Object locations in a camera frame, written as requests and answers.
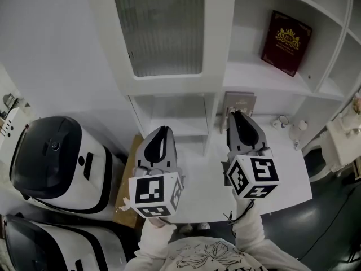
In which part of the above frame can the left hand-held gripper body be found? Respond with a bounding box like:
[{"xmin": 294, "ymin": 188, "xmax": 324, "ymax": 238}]
[{"xmin": 128, "ymin": 165, "xmax": 186, "ymax": 219}]

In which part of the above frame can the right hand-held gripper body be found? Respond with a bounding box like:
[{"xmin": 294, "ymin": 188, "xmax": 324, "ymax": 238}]
[{"xmin": 222, "ymin": 147, "xmax": 281, "ymax": 200}]

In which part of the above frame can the white desk with shelves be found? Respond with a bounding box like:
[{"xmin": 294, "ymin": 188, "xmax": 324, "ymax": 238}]
[{"xmin": 84, "ymin": 0, "xmax": 361, "ymax": 158}]

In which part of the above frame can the ribbed glass cabinet door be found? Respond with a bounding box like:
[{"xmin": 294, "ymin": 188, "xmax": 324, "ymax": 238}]
[{"xmin": 84, "ymin": 0, "xmax": 236, "ymax": 97}]

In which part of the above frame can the person's left forearm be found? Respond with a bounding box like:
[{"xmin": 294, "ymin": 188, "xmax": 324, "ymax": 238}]
[{"xmin": 135, "ymin": 217, "xmax": 177, "ymax": 261}]

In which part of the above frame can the person's right forearm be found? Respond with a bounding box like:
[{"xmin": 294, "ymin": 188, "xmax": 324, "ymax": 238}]
[{"xmin": 231, "ymin": 190, "xmax": 267, "ymax": 250}]

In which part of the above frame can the long brown cardboard box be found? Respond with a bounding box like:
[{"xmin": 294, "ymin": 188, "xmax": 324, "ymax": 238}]
[{"xmin": 112, "ymin": 134, "xmax": 146, "ymax": 228}]

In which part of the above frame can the white mug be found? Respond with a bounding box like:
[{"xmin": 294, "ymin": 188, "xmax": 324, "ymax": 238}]
[{"xmin": 272, "ymin": 116, "xmax": 289, "ymax": 129}]

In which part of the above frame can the grey photo book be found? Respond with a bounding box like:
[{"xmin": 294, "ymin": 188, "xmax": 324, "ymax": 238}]
[{"xmin": 219, "ymin": 91, "xmax": 258, "ymax": 135}]

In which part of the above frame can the small white jar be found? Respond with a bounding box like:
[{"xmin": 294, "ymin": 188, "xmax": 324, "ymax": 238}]
[{"xmin": 290, "ymin": 120, "xmax": 308, "ymax": 141}]

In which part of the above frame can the white and black robot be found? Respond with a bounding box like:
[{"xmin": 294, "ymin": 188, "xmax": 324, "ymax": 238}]
[
  {"xmin": 2, "ymin": 213, "xmax": 127, "ymax": 271},
  {"xmin": 9, "ymin": 115, "xmax": 126, "ymax": 221}
]

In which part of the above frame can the person's white printed sweatshirt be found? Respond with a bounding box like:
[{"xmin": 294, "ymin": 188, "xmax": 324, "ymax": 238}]
[{"xmin": 124, "ymin": 235, "xmax": 311, "ymax": 271}]

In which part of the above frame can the dark red book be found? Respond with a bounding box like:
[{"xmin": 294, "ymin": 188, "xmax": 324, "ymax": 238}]
[{"xmin": 261, "ymin": 9, "xmax": 313, "ymax": 78}]

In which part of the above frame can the pink flower bouquet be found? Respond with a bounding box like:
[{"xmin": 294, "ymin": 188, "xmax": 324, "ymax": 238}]
[{"xmin": 351, "ymin": 92, "xmax": 361, "ymax": 113}]

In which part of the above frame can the white stand with black dots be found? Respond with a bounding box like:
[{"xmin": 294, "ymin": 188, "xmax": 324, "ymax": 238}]
[{"xmin": 0, "ymin": 107, "xmax": 28, "ymax": 152}]

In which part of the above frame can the black metal rack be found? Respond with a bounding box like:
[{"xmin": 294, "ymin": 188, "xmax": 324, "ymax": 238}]
[{"xmin": 2, "ymin": 93, "xmax": 16, "ymax": 115}]

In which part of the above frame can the black wrist cord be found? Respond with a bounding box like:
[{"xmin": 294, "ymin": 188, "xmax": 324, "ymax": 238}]
[{"xmin": 223, "ymin": 199, "xmax": 254, "ymax": 238}]

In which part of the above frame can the black floor cable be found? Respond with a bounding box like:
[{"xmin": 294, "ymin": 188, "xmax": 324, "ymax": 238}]
[{"xmin": 298, "ymin": 185, "xmax": 359, "ymax": 260}]

